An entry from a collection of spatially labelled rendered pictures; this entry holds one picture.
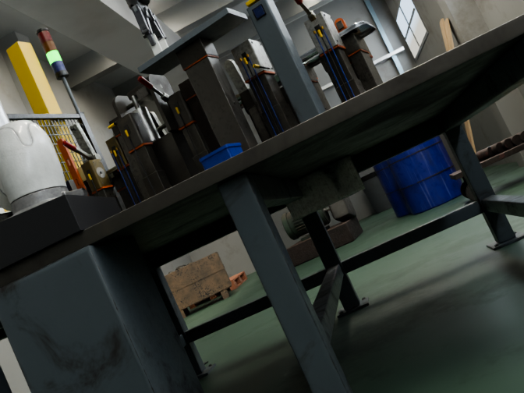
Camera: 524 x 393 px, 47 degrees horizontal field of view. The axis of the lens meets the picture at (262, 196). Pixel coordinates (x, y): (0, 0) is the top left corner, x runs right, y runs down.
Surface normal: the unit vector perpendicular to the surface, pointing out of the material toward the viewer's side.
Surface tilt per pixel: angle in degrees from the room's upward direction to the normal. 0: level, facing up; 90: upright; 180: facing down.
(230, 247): 90
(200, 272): 90
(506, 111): 90
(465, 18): 90
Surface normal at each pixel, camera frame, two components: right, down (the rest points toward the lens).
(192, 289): 0.06, -0.09
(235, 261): -0.16, 0.01
